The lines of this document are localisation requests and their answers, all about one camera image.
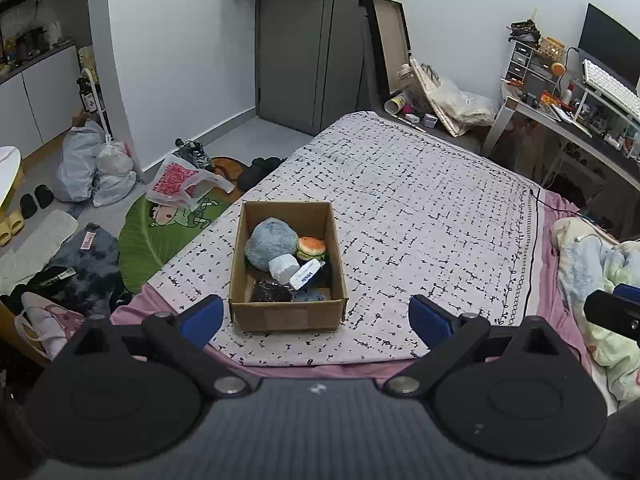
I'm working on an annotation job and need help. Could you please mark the small woven basket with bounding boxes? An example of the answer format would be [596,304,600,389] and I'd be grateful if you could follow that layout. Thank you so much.
[537,36,566,61]

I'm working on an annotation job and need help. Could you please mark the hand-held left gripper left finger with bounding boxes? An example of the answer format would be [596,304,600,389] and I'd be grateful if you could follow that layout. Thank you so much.
[70,294,253,397]

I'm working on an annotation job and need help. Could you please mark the pastel printed quilt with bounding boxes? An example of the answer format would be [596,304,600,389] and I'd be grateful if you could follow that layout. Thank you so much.
[550,216,640,411]

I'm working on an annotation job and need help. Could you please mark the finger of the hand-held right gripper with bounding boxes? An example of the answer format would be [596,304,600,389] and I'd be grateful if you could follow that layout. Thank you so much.
[583,283,640,348]

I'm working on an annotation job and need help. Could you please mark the black cable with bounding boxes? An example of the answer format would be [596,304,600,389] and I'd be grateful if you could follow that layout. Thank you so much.
[529,187,621,233]

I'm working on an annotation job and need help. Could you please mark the yellow slippers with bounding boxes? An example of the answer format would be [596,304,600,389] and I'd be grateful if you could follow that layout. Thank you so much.
[0,212,25,247]

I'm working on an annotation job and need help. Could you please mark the grey plastic bag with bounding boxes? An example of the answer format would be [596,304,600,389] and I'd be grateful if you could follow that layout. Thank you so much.
[52,120,108,203]

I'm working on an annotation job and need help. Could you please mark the white cloth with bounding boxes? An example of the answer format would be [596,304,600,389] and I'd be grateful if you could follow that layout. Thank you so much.
[268,254,301,286]

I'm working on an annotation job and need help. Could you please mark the grey kitchen cabinet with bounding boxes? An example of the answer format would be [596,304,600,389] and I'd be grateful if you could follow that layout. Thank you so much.
[0,45,83,161]

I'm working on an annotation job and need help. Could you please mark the green leaf rug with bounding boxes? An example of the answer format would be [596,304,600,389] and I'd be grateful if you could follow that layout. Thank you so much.
[117,157,246,295]

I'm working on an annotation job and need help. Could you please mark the black clothing pile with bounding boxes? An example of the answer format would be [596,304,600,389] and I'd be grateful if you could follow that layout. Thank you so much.
[0,266,76,311]

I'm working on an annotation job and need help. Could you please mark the white paper cup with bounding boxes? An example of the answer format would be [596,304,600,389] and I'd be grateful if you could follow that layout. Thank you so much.
[384,91,413,115]

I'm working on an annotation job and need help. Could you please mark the black sneakers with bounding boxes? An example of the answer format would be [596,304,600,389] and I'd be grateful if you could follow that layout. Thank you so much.
[172,137,216,171]

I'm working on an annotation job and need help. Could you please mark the white-legged desk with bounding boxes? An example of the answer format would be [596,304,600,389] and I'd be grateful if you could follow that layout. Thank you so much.
[480,80,640,196]

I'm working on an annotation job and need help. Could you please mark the burger plush toy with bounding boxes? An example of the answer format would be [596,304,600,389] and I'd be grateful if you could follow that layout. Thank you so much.
[296,236,327,262]

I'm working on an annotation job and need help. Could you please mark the white plastic bag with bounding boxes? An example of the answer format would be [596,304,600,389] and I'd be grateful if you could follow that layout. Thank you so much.
[92,140,138,208]

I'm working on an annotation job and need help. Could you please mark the flat cardboard box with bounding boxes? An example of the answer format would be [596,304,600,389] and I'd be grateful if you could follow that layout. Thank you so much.
[366,0,413,106]

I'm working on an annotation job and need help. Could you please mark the grey door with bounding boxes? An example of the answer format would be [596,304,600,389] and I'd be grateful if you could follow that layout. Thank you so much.
[255,0,391,136]

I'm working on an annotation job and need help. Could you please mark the blue-grey plush ball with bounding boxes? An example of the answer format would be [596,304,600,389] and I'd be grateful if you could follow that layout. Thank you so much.
[244,217,301,272]

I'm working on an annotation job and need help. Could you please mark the pink cartoon tote bag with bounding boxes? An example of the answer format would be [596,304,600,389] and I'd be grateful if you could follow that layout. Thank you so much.
[14,291,86,361]

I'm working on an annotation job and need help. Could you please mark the cardboard box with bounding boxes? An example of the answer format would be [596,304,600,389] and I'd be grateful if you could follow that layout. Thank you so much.
[366,0,413,106]
[228,200,349,333]

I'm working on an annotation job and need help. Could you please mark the dark tie-dye cloth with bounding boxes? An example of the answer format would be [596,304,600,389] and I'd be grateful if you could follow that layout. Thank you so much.
[45,222,126,318]

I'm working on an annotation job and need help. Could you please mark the white floor mat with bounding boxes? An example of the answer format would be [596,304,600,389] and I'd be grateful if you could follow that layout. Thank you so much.
[0,209,80,296]

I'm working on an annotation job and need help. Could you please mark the black slippers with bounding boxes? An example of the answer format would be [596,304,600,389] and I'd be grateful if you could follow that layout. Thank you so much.
[236,156,288,192]

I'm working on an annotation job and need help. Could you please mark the dark bottle white label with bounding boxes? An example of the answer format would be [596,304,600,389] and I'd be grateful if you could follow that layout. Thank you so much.
[77,77,99,117]

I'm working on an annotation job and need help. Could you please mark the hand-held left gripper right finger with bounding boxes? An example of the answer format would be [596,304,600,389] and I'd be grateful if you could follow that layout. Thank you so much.
[384,294,578,397]

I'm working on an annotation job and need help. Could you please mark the white round table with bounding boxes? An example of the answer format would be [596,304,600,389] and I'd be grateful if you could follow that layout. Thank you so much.
[0,146,23,211]

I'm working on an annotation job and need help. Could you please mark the white keyboard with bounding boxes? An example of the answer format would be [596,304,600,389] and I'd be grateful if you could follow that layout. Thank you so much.
[581,58,640,123]

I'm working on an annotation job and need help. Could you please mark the white blue tube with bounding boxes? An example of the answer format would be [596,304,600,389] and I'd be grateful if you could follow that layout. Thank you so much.
[289,259,322,291]

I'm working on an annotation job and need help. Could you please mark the dark shiny packet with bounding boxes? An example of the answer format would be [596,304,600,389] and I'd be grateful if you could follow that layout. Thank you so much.
[249,279,295,304]

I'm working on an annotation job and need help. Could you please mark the black computer monitor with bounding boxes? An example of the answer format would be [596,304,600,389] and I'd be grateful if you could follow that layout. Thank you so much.
[577,2,640,96]

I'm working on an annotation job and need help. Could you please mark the grey desktop drawer organizer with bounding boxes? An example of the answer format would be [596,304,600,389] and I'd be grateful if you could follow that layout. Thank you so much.
[507,40,556,98]

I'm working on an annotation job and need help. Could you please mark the pink-printed plastic bag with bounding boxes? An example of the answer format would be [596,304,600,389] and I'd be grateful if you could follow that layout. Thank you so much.
[145,154,235,213]

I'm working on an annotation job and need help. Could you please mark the black-patterned white blanket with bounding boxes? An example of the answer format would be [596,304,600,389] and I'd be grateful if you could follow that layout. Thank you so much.
[142,111,543,368]

